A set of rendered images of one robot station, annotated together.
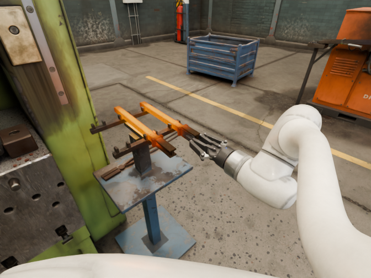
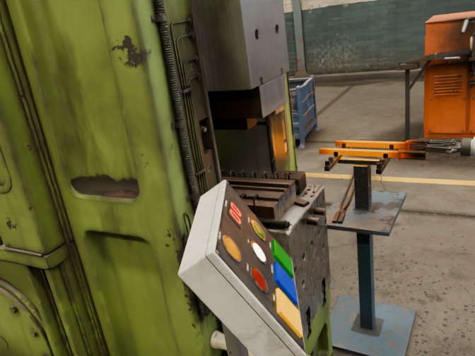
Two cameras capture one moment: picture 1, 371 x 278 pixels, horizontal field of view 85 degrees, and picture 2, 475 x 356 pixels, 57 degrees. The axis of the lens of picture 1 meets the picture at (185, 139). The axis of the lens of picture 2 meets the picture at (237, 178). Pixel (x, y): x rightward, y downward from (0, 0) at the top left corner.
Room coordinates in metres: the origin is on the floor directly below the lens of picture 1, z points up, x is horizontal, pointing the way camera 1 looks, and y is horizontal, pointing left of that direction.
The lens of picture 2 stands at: (-0.81, 1.21, 1.57)
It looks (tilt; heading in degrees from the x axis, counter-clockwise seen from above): 21 degrees down; 344
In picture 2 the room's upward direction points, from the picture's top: 8 degrees counter-clockwise
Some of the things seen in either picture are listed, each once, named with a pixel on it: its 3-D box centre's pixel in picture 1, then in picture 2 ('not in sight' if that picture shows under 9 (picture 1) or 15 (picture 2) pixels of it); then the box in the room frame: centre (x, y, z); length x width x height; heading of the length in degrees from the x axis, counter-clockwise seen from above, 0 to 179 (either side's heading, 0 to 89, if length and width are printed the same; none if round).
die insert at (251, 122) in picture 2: not in sight; (213, 118); (0.64, 0.86, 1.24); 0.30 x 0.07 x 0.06; 44
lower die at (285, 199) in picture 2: not in sight; (231, 196); (0.59, 0.85, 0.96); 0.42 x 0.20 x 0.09; 44
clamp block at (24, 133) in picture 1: (18, 139); (288, 182); (0.61, 0.62, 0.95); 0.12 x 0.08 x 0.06; 44
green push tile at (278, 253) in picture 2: not in sight; (280, 258); (0.04, 0.89, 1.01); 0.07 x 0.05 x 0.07; 159
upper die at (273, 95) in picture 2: not in sight; (215, 97); (0.59, 0.85, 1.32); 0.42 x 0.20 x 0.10; 44
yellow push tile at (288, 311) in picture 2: not in sight; (286, 313); (-0.15, 0.96, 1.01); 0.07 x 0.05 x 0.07; 159
